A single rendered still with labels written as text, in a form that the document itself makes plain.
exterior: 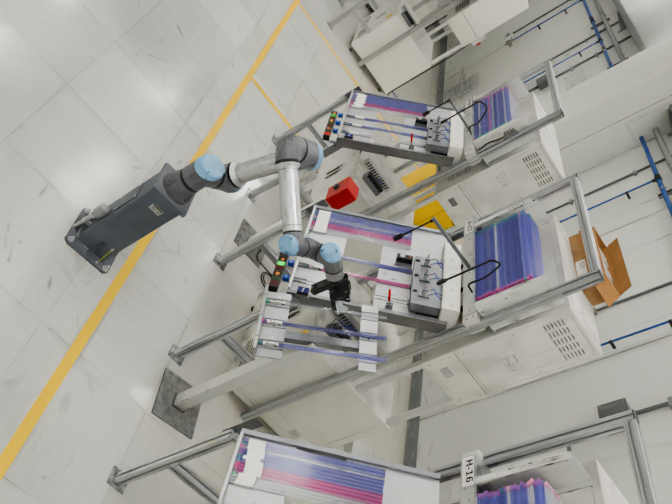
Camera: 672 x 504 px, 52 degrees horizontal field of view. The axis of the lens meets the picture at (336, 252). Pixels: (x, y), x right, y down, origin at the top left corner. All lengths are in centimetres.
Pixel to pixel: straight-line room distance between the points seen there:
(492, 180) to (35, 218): 256
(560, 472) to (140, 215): 194
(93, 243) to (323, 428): 146
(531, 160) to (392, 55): 349
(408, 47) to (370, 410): 470
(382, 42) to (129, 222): 476
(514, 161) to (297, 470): 247
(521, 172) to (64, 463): 290
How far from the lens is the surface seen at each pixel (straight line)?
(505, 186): 435
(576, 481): 241
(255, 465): 246
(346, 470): 249
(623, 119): 617
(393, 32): 740
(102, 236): 326
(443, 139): 433
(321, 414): 359
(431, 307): 306
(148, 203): 305
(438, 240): 355
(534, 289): 292
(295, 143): 270
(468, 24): 735
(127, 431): 316
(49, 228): 329
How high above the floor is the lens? 234
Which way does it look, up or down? 27 degrees down
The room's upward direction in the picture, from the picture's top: 63 degrees clockwise
